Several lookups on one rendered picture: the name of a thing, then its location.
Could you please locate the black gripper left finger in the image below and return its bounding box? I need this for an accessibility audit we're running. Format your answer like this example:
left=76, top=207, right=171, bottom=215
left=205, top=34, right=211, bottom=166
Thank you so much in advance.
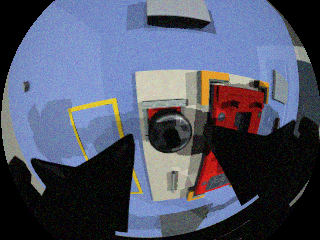
left=31, top=133, right=135, bottom=233

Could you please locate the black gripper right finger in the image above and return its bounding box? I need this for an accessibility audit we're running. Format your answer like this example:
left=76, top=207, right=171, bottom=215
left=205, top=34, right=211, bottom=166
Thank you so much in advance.
left=204, top=120, right=296, bottom=205

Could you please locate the black tyre wheel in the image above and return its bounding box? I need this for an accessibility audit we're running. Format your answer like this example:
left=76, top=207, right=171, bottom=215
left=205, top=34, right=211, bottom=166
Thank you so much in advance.
left=148, top=108, right=192, bottom=153

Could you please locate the yellow rectangular outline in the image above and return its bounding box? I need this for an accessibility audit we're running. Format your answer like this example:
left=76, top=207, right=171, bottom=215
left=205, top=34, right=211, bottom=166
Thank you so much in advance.
left=68, top=99, right=143, bottom=195

